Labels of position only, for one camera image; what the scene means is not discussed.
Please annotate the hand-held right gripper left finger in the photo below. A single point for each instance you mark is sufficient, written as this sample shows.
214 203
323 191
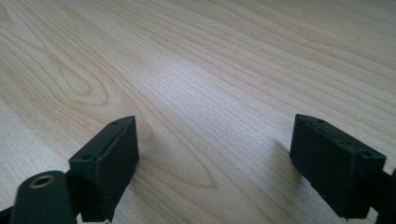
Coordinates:
106 161

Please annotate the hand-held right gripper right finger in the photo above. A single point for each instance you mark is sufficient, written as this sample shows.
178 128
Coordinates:
333 168

